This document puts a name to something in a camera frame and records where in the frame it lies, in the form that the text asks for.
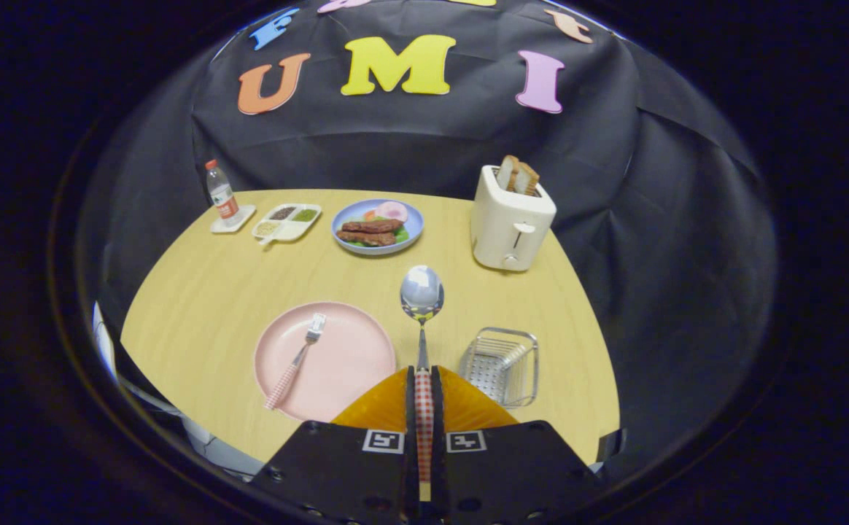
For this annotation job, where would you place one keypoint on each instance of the blue plate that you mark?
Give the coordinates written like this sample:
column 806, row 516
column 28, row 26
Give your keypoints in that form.
column 413, row 222

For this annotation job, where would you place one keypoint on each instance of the pink ham slice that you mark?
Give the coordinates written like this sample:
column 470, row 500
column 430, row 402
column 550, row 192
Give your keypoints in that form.
column 392, row 211

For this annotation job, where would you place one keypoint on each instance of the toast bread slice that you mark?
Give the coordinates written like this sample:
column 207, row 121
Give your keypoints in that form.
column 526, row 179
column 506, row 173

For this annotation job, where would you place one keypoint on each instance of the pink plate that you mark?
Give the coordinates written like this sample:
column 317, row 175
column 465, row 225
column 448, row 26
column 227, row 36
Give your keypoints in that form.
column 344, row 364

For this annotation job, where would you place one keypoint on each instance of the small white coaster tray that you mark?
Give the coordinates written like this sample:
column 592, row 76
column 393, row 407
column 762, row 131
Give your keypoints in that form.
column 246, row 215

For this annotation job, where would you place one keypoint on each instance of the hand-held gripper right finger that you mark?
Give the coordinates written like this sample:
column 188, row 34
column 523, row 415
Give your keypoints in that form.
column 437, row 437

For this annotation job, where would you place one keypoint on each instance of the white toaster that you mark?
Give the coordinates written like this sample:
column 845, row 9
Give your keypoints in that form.
column 505, row 233

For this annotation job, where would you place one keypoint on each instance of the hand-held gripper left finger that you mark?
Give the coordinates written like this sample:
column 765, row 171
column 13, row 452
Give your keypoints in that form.
column 410, row 437

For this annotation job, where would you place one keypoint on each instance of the green lettuce leaf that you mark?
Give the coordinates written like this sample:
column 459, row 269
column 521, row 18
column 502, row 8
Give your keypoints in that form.
column 402, row 235

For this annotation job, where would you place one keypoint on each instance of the black backdrop cloth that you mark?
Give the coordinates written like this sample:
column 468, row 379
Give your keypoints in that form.
column 410, row 138

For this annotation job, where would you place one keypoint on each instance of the brown meat strip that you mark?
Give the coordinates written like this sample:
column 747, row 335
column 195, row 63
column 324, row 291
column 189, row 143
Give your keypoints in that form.
column 373, row 226
column 366, row 238

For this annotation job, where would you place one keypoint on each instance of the white divided dish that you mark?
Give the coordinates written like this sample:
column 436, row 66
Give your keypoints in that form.
column 289, row 232

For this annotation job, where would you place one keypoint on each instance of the clear plastic water bottle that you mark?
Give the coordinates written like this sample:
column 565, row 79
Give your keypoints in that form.
column 222, row 197

